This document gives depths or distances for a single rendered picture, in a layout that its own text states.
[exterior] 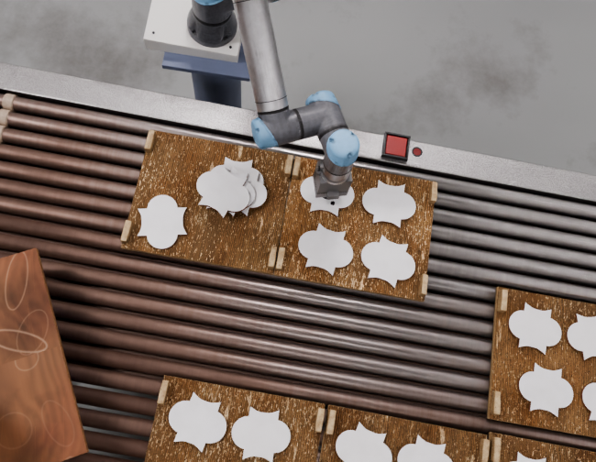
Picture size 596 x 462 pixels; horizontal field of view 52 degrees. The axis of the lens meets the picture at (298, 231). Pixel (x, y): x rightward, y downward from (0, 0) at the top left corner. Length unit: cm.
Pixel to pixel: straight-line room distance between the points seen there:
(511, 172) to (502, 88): 131
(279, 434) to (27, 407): 59
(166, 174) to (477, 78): 186
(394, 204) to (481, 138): 134
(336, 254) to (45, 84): 97
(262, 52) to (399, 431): 97
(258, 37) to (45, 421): 98
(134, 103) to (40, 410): 87
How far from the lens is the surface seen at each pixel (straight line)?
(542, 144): 312
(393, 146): 181
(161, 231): 166
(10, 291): 161
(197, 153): 174
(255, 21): 140
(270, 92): 141
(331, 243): 166
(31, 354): 157
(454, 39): 324
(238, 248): 165
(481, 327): 174
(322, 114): 146
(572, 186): 197
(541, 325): 178
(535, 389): 175
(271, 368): 161
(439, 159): 185
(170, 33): 196
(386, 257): 167
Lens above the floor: 252
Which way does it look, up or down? 72 degrees down
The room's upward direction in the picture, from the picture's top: 15 degrees clockwise
